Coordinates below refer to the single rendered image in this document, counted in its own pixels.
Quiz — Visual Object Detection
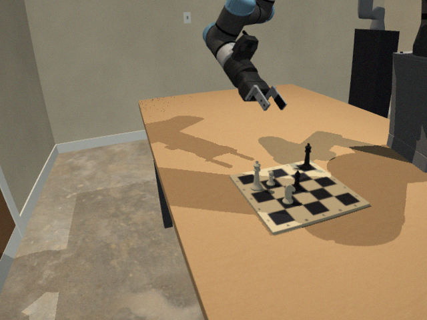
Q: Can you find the white pawn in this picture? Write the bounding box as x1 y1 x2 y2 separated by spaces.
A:
266 171 275 186

